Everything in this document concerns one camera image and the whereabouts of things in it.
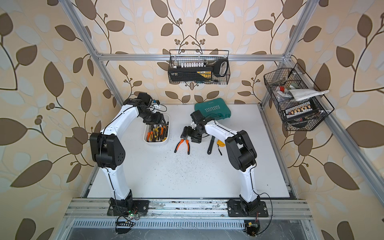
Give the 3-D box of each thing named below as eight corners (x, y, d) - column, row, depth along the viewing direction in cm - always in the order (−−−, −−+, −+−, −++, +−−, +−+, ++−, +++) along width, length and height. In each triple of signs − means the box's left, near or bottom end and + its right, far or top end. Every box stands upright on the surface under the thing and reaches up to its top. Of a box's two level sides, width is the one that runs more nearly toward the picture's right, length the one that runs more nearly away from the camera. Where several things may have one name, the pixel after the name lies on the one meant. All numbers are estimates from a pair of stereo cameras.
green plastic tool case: (202, 125, 110) (202, 120, 106) (195, 108, 121) (195, 103, 117) (231, 117, 115) (232, 112, 111) (221, 102, 126) (222, 97, 122)
